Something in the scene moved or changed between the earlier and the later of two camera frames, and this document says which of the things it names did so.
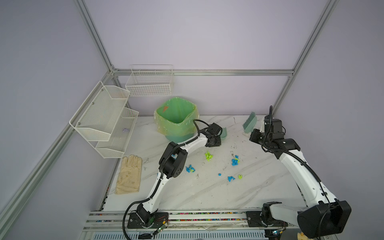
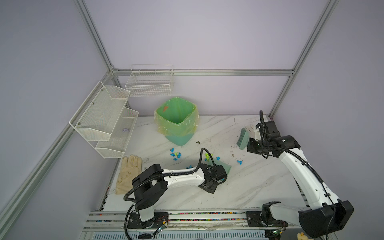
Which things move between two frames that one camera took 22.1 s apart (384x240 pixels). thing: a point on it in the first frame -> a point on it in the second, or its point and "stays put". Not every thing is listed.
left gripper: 218,142 -> 212,189
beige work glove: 129,178 stays put
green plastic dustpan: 224,133 -> 226,167
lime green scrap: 208,156 stays put
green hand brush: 250,123 -> 243,138
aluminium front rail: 182,220 stays put
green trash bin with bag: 174,118 stays put
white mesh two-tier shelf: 104,120 stays put
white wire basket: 150,80 stays put
